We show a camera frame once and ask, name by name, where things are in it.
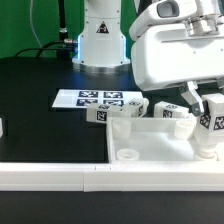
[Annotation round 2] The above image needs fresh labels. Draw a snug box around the white hanging cable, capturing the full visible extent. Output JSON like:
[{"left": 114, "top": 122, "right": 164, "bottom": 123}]
[{"left": 29, "top": 0, "right": 44, "bottom": 48}]

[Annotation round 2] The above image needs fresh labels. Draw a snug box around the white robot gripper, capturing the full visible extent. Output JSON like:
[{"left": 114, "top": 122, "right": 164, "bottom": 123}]
[{"left": 131, "top": 24, "right": 224, "bottom": 117}]

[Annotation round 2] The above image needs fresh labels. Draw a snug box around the black cable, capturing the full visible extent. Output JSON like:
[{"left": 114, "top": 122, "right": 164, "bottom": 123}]
[{"left": 14, "top": 40, "right": 78, "bottom": 58}]

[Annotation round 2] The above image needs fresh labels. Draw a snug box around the green backdrop curtain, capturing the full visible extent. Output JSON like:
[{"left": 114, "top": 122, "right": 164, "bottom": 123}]
[{"left": 0, "top": 0, "right": 137, "bottom": 58}]

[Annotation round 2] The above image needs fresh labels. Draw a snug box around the black pole stand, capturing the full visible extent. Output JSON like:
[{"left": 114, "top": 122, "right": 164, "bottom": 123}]
[{"left": 58, "top": 0, "right": 69, "bottom": 60}]

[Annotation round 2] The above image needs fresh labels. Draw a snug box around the paper sheet with tags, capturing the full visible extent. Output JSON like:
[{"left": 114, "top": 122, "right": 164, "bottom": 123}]
[{"left": 52, "top": 89, "right": 142, "bottom": 108}]

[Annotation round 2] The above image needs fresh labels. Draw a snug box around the white front fence bar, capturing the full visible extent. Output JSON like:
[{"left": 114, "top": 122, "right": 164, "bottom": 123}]
[{"left": 0, "top": 162, "right": 224, "bottom": 192}]

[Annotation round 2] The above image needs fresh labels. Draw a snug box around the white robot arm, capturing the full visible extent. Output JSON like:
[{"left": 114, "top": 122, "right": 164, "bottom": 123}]
[{"left": 72, "top": 0, "right": 224, "bottom": 116}]

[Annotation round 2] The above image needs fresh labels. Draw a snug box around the white square tabletop tray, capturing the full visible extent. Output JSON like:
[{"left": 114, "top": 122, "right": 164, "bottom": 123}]
[{"left": 107, "top": 117, "right": 224, "bottom": 163}]

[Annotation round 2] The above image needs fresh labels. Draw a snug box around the white left fence piece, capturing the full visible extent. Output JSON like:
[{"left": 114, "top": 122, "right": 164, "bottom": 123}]
[{"left": 0, "top": 118, "right": 3, "bottom": 138}]

